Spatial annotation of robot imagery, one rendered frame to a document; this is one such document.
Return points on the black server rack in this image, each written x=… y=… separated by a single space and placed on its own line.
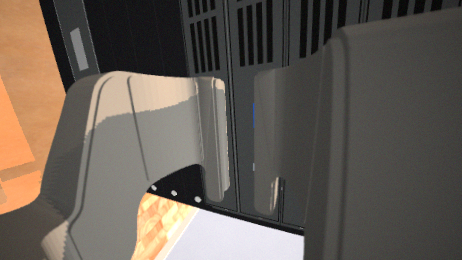
x=231 y=40

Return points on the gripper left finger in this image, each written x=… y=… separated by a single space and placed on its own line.
x=118 y=133

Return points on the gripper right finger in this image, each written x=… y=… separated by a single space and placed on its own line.
x=367 y=132

